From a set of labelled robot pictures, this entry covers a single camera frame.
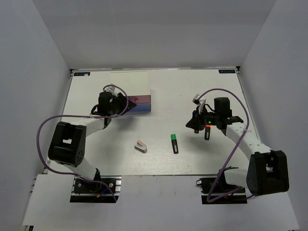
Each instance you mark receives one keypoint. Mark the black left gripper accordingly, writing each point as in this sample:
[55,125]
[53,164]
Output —
[122,101]

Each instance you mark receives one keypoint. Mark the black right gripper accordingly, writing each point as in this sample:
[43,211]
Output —
[196,122]

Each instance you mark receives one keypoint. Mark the orange cap black highlighter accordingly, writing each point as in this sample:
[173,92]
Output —
[207,132]

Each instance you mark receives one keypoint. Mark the pink drawer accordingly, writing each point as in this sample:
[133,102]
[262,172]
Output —
[140,99]

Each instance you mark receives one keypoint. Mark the green cap black highlighter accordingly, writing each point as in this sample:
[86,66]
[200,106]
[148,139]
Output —
[174,143]

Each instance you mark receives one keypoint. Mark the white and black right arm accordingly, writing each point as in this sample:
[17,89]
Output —
[267,171]

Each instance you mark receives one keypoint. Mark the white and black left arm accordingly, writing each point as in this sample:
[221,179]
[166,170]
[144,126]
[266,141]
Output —
[69,139]

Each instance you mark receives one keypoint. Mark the blue wide drawer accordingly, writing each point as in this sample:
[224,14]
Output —
[142,107]

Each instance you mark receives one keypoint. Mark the white drawer cabinet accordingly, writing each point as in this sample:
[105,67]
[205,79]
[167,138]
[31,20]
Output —
[134,83]

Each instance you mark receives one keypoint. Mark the pink white small stapler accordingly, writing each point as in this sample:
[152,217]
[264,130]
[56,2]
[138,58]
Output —
[140,146]

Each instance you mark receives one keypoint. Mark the right corner label sticker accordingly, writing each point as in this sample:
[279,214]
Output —
[226,71]

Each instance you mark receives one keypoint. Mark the corner label sticker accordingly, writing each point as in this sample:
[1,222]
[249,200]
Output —
[226,71]
[81,74]

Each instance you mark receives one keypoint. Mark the left corner label sticker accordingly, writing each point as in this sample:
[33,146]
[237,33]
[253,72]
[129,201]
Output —
[81,74]

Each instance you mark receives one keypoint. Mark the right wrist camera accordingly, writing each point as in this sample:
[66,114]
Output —
[198,101]

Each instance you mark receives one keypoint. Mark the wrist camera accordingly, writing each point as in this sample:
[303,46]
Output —
[109,88]
[198,101]

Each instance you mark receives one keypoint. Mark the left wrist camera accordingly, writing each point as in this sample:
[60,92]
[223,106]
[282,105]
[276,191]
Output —
[109,88]

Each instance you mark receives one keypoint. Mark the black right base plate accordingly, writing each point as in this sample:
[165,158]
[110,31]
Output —
[205,184]

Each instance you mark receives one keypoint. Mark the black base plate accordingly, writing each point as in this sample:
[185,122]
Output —
[84,192]
[205,184]

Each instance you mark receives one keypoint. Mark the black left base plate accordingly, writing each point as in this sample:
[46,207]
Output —
[84,192]

